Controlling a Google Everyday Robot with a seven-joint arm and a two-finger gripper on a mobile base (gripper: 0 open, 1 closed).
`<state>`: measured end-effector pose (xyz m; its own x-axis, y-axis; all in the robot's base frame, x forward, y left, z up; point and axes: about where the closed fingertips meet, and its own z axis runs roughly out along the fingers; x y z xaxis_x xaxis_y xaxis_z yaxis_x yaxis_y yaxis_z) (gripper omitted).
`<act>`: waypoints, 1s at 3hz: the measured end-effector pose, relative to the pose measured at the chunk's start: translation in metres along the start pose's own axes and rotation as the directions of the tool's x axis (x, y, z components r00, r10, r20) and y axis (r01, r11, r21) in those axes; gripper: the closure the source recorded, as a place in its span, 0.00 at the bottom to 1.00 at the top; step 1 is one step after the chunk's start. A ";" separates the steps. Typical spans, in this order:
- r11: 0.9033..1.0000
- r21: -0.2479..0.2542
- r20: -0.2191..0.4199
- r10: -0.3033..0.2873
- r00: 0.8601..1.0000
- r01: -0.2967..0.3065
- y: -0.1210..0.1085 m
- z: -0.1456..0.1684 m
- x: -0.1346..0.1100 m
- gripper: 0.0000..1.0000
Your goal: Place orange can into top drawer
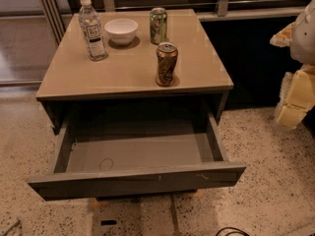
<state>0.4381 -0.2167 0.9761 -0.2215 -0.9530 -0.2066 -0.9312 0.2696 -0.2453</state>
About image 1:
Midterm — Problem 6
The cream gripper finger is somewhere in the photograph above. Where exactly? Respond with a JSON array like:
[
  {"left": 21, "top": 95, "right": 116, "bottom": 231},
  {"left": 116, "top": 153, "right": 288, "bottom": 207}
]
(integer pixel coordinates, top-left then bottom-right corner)
[
  {"left": 275, "top": 65, "right": 315, "bottom": 129},
  {"left": 270, "top": 23, "right": 293, "bottom": 47}
]

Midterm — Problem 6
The orange soda can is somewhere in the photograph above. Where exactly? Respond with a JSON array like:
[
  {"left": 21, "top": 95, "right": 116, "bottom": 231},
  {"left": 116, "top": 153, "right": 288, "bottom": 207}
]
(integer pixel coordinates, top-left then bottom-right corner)
[{"left": 156, "top": 42, "right": 178, "bottom": 87}]

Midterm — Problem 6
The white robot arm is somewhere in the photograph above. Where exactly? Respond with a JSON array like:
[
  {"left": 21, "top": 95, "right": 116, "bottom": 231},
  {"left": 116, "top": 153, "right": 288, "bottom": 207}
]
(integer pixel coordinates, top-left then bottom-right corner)
[{"left": 270, "top": 0, "right": 315, "bottom": 130}]

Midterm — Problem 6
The green soda can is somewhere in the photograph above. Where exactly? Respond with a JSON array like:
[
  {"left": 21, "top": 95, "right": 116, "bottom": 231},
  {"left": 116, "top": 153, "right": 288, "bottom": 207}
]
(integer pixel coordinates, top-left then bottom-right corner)
[{"left": 150, "top": 7, "right": 167, "bottom": 44}]

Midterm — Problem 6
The open grey top drawer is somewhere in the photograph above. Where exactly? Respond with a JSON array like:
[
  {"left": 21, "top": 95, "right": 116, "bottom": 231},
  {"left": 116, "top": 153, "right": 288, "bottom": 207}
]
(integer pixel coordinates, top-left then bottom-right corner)
[{"left": 28, "top": 113, "right": 246, "bottom": 200}]

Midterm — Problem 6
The white ceramic bowl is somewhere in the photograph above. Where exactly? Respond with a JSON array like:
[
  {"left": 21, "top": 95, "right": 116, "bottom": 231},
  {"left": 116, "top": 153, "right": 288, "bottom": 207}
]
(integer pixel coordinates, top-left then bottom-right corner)
[{"left": 104, "top": 19, "right": 138, "bottom": 46}]

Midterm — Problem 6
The clear plastic water bottle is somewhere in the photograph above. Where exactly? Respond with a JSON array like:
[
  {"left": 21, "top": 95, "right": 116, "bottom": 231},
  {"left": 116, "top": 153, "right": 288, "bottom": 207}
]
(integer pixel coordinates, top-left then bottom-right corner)
[{"left": 79, "top": 0, "right": 107, "bottom": 61}]

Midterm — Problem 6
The grey rod on floor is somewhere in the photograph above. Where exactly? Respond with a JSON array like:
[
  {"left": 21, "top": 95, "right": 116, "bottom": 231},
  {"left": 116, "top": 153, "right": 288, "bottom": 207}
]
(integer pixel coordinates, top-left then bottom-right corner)
[{"left": 0, "top": 219, "right": 21, "bottom": 236}]

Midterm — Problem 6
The black cable on floor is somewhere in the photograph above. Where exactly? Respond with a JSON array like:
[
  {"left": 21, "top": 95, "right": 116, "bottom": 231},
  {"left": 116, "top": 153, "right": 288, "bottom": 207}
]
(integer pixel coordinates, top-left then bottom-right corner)
[{"left": 215, "top": 226, "right": 251, "bottom": 236}]

